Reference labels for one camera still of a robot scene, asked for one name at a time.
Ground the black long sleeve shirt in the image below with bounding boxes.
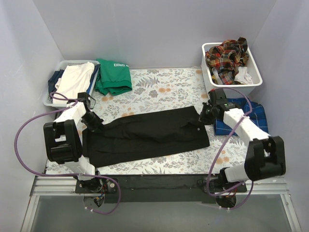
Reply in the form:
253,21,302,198
82,106,210,168

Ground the aluminium frame rail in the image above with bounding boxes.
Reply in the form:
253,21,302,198
21,177,301,232

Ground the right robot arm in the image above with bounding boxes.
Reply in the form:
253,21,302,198
199,88,286,192

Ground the white garment in bin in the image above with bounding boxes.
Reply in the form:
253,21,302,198
234,67,253,85

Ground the blue plaid folded shirt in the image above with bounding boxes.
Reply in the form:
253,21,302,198
213,98,268,136

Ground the floral table cloth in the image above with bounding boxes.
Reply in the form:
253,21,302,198
45,68,269,175

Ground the white folded garment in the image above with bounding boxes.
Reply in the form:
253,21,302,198
56,62,95,99

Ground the navy blue garment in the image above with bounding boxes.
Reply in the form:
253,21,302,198
48,69,64,93

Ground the white plastic bin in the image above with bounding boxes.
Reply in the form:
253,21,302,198
201,38,263,99

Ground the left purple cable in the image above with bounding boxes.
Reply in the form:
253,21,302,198
14,92,121,216

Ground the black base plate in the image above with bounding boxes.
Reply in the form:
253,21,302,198
75,174,236,203

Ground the red plaid shirt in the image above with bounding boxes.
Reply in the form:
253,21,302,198
205,37,249,85

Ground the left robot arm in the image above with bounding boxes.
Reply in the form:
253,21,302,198
43,92,103,193

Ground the green t-shirt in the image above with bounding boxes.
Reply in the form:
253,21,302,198
95,58,132,96

